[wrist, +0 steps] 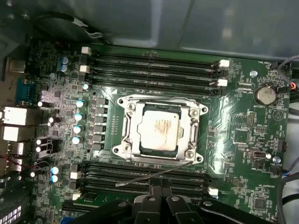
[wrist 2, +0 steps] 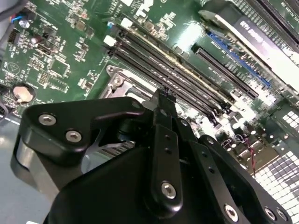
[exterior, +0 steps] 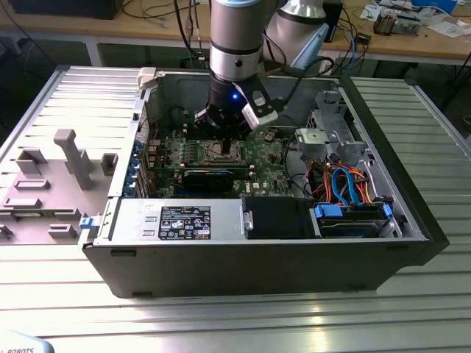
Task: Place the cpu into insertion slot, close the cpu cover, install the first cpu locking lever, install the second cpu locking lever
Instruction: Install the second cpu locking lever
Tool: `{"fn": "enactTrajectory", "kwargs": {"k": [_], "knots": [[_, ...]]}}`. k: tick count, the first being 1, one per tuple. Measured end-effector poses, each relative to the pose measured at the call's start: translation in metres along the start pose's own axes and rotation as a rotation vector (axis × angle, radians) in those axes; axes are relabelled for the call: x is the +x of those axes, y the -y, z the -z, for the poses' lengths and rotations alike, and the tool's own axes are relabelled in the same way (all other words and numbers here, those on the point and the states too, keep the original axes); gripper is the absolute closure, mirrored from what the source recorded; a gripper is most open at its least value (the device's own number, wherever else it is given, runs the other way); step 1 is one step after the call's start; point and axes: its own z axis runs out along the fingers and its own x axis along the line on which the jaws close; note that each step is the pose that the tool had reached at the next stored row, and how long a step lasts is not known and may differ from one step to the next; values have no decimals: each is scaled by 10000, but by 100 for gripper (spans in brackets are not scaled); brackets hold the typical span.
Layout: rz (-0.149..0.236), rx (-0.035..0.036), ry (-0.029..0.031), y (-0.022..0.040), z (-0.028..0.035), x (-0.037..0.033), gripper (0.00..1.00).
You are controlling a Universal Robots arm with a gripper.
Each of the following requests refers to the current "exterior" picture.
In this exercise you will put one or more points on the wooden workbench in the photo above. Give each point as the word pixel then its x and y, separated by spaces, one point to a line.
pixel 110 31

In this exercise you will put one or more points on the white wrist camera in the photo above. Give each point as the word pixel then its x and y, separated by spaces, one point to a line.
pixel 259 114

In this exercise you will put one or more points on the black box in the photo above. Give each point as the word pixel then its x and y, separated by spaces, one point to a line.
pixel 55 7

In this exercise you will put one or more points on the metal locking lever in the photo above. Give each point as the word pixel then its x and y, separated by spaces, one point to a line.
pixel 221 157

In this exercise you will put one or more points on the silver power supply unit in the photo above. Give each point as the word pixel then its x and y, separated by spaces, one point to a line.
pixel 140 220

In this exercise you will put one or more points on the blue cardboard box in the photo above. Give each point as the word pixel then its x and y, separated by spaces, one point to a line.
pixel 434 3

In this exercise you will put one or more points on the grey parts rack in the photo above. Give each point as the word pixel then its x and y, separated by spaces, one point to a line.
pixel 48 206

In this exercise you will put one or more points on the white plastic case latch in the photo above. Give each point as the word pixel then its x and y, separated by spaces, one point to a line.
pixel 147 77

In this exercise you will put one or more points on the green motherboard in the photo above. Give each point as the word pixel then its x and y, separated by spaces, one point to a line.
pixel 272 173

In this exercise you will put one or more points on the black graphics card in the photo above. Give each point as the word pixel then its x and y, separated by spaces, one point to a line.
pixel 208 180

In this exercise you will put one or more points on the pale teach pendant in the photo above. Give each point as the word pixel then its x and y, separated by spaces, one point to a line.
pixel 22 343

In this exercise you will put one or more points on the silver metal drive cage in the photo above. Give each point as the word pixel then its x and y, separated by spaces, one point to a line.
pixel 320 138

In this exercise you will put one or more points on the white paper stack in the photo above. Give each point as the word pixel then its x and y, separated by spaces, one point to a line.
pixel 447 29

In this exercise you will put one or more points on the CPU socket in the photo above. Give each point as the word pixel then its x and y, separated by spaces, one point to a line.
pixel 205 156

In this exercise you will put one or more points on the black power adapter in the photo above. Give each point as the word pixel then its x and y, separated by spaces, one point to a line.
pixel 362 38

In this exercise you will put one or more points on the blue plastic case latch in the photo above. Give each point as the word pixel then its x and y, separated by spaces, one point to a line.
pixel 86 223

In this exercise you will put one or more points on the hard disk in blue carrier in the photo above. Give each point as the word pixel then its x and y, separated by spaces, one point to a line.
pixel 346 226

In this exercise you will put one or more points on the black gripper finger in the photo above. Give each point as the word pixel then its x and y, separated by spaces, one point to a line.
pixel 237 132
pixel 206 119

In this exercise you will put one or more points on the brown coil device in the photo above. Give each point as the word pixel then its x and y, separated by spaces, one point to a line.
pixel 384 24

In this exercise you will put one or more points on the green RAM stick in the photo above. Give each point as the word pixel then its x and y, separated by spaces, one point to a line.
pixel 55 213

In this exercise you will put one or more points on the grey electronic device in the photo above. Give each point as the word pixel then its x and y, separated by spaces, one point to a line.
pixel 408 25

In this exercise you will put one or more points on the white paper tag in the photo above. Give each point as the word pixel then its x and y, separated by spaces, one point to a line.
pixel 327 68

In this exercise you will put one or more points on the black PC case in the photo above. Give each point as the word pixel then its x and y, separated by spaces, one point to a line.
pixel 257 268

